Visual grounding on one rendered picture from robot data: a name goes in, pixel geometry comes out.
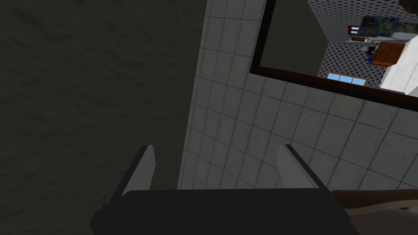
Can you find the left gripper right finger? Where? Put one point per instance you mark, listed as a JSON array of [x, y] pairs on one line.
[[295, 173]]

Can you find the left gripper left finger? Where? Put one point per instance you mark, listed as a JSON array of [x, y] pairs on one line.
[[143, 173]]

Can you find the brown and beige curved slab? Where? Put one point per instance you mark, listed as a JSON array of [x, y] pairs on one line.
[[378, 199]]

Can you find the dark framed wall mirror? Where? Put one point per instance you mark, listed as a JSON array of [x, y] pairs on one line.
[[294, 42]]

